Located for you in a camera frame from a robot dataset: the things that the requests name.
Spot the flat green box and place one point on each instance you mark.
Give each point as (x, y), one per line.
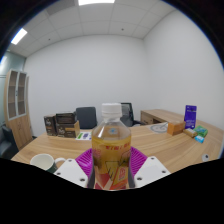
(201, 131)

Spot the small light blue box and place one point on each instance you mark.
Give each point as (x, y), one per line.
(199, 139)

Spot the wide dark brown box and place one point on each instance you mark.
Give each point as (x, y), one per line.
(66, 118)

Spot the small tan box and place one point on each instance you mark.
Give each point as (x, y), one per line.
(190, 133)

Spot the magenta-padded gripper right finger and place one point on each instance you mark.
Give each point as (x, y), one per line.
(150, 170)

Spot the yellow drink bottle white cap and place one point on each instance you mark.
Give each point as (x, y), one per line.
(111, 146)

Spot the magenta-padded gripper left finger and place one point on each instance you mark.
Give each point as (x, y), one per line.
(70, 171)

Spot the black leather sofa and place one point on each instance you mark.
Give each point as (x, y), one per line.
(6, 145)

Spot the grey ceiling air vent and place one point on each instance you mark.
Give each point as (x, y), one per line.
(60, 6)

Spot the small dark brown box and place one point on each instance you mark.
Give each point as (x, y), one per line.
(50, 125)

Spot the brown cardboard box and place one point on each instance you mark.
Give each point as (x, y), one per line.
(71, 130)

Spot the upright purple box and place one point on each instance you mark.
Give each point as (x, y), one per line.
(190, 116)

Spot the black mesh office chair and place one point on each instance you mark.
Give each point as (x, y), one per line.
(127, 115)

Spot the small ceiling light panel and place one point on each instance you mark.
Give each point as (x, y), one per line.
(19, 36)

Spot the wooden shelf cabinet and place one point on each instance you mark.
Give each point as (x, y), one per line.
(16, 110)

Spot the light wooden box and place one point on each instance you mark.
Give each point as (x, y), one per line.
(176, 128)

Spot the wooden side desk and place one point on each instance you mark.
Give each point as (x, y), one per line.
(156, 116)

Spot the dark blue office chair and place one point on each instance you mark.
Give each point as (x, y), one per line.
(86, 117)

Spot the round grey white plate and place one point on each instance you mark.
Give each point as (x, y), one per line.
(159, 128)

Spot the green white patterned mug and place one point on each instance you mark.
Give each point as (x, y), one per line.
(43, 162)

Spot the white printed booklet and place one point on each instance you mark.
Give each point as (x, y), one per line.
(84, 135)

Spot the large square ceiling light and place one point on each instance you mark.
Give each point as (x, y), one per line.
(96, 2)

